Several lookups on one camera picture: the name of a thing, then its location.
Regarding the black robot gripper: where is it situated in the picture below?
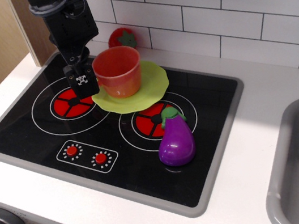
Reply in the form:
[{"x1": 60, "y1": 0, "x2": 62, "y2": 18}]
[{"x1": 28, "y1": 0, "x2": 100, "y2": 99}]

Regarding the orange plastic cup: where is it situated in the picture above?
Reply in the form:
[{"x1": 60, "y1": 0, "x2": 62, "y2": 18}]
[{"x1": 92, "y1": 46, "x2": 142, "y2": 98}]

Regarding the lime green plate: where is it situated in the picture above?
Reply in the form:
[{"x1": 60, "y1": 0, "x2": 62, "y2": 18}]
[{"x1": 92, "y1": 61, "x2": 169, "y2": 114}]

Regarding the red toy tomato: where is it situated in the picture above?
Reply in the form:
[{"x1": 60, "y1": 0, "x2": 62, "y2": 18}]
[{"x1": 108, "y1": 27, "x2": 138, "y2": 48}]

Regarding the black toy stovetop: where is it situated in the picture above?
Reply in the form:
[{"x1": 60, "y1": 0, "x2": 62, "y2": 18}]
[{"x1": 0, "y1": 54, "x2": 244, "y2": 217}]

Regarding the purple toy eggplant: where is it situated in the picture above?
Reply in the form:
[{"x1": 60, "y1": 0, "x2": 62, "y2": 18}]
[{"x1": 159, "y1": 107, "x2": 196, "y2": 167}]

